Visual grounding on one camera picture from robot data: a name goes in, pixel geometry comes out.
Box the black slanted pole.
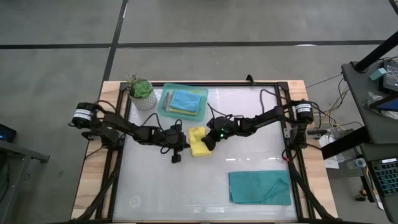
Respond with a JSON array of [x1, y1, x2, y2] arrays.
[[354, 30, 398, 73]]

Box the small teal box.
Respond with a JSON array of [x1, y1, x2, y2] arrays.
[[369, 67, 387, 82]]

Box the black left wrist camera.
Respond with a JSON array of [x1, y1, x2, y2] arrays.
[[170, 149, 183, 164]]

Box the light blue microfiber towel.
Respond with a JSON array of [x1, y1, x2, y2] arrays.
[[169, 90, 202, 113]]

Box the succulent in triangle-pattern pot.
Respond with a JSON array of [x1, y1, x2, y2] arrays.
[[126, 73, 159, 111]]

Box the black electronic box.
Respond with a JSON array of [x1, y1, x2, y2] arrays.
[[378, 60, 398, 94]]

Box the tablet with blue screen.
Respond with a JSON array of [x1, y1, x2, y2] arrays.
[[368, 92, 398, 113]]

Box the backlit keyboard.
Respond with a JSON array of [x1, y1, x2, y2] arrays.
[[371, 157, 398, 197]]

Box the grey side cart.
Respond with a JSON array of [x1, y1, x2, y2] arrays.
[[341, 60, 398, 146]]

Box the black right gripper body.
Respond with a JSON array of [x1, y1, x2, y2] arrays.
[[206, 116, 240, 141]]

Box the yellow microfiber towel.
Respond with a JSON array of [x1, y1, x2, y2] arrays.
[[188, 126, 213, 157]]

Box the clear plastic bottle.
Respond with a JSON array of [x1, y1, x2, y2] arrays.
[[346, 157, 368, 170]]

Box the black cart crossbar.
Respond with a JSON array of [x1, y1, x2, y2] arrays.
[[320, 126, 371, 160]]

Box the white paper sheet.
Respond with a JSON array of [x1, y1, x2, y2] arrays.
[[318, 133, 341, 169]]

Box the lime green microfiber towel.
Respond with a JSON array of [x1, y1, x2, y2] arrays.
[[167, 107, 199, 116]]

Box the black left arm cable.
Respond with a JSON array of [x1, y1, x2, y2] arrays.
[[93, 99, 185, 155]]

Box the dark grey lower desk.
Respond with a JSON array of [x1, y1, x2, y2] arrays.
[[360, 142, 398, 223]]

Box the black box with blue light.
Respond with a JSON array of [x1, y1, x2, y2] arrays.
[[0, 123, 17, 143]]

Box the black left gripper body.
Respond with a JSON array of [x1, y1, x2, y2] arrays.
[[154, 124, 190, 149]]

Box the black aluminium table frame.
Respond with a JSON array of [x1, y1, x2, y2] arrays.
[[73, 80, 338, 224]]

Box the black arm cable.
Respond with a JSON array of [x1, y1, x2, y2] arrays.
[[206, 88, 296, 121], [93, 99, 185, 155]]

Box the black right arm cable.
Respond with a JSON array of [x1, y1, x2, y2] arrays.
[[206, 88, 296, 121]]

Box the teal plastic tray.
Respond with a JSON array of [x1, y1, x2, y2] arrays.
[[157, 83, 210, 122]]

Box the grey stand leg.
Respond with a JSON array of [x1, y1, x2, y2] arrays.
[[0, 139, 50, 164]]

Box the teal microfiber towel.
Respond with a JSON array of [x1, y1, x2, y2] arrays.
[[228, 170, 292, 206]]

